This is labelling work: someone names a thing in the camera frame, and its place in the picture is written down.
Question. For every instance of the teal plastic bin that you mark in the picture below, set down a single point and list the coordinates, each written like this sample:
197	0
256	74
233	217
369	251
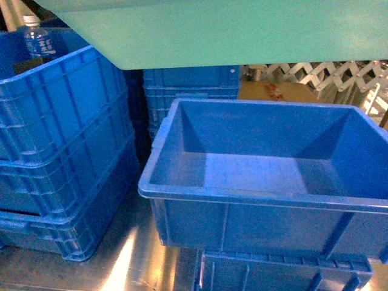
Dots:
164	34

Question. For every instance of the blue ribbed crate stack left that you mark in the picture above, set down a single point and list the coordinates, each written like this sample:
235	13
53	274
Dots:
67	147

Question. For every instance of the blue open plastic bin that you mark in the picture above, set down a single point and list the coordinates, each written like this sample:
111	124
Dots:
278	177

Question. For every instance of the blue ribbed crate back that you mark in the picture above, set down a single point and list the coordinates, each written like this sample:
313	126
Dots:
163	86

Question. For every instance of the brown cardboard box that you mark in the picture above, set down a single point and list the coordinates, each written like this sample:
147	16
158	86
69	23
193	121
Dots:
271	91

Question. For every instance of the blue crate under bin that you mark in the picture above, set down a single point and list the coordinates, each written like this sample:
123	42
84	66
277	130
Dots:
245	271

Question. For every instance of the grey expandable roller conveyor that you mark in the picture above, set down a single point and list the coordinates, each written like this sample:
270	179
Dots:
359	83

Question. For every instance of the clear plastic water bottle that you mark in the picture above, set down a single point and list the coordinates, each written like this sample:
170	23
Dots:
37	39

